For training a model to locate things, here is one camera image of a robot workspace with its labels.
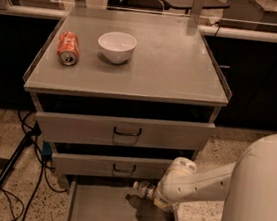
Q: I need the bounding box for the orange soda can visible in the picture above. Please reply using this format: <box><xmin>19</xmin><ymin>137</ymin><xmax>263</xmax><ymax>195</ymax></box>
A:
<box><xmin>57</xmin><ymin>31</ymin><xmax>79</xmax><ymax>66</ymax></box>

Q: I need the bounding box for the clear plastic water bottle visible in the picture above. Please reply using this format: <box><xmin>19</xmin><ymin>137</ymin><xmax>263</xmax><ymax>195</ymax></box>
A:
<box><xmin>133</xmin><ymin>181</ymin><xmax>156</xmax><ymax>200</ymax></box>

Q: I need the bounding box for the grey top drawer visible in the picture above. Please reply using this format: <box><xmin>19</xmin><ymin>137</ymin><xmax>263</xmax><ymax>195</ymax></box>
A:
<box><xmin>36</xmin><ymin>112</ymin><xmax>215</xmax><ymax>151</ymax></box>

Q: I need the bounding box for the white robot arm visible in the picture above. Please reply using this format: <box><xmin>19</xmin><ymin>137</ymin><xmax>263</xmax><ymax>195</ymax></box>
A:
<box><xmin>154</xmin><ymin>134</ymin><xmax>277</xmax><ymax>221</ymax></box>

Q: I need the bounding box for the grey drawer cabinet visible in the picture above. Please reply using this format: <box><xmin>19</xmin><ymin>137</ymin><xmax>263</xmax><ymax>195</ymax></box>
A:
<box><xmin>5</xmin><ymin>0</ymin><xmax>242</xmax><ymax>221</ymax></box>

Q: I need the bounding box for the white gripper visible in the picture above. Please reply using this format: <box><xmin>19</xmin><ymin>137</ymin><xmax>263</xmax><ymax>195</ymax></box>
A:
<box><xmin>153</xmin><ymin>178</ymin><xmax>179</xmax><ymax>211</ymax></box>

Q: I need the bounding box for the grey bottom drawer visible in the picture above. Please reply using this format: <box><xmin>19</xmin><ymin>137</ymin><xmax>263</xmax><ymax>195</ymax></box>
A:
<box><xmin>64</xmin><ymin>176</ymin><xmax>176</xmax><ymax>221</ymax></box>

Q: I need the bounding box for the grey drawer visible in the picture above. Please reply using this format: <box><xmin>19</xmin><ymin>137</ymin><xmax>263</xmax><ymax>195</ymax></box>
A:
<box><xmin>64</xmin><ymin>176</ymin><xmax>176</xmax><ymax>221</ymax></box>
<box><xmin>52</xmin><ymin>153</ymin><xmax>173</xmax><ymax>180</ymax></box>
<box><xmin>36</xmin><ymin>112</ymin><xmax>215</xmax><ymax>151</ymax></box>

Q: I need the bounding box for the grey middle drawer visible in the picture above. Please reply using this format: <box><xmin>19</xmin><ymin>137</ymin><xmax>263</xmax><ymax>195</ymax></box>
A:
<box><xmin>52</xmin><ymin>153</ymin><xmax>173</xmax><ymax>180</ymax></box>

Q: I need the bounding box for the black floor cable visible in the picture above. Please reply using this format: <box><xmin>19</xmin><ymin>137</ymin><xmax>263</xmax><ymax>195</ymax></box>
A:
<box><xmin>0</xmin><ymin>107</ymin><xmax>77</xmax><ymax>221</ymax></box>

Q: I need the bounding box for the white ceramic bowl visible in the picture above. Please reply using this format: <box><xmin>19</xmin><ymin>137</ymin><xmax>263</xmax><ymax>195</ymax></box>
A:
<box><xmin>98</xmin><ymin>31</ymin><xmax>138</xmax><ymax>65</ymax></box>

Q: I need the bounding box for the dark round table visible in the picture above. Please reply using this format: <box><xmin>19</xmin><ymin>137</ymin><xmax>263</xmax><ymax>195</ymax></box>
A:
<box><xmin>161</xmin><ymin>0</ymin><xmax>230</xmax><ymax>14</ymax></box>

